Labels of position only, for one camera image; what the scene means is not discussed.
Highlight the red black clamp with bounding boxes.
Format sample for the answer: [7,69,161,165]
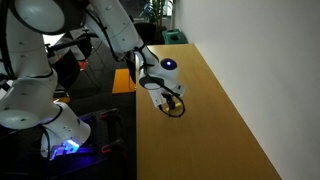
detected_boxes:
[99,109,124,125]
[101,139,126,155]

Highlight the green potted plant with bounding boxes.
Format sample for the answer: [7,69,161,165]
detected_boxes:
[139,0,175,28]

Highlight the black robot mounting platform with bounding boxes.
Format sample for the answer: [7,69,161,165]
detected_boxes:
[0,108,138,180]

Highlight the black office chair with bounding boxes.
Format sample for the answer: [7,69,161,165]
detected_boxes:
[49,46,101,93]

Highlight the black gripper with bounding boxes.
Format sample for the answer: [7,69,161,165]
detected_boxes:
[161,92,176,111]

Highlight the green bin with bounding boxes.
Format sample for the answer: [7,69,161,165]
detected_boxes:
[162,28,188,45]

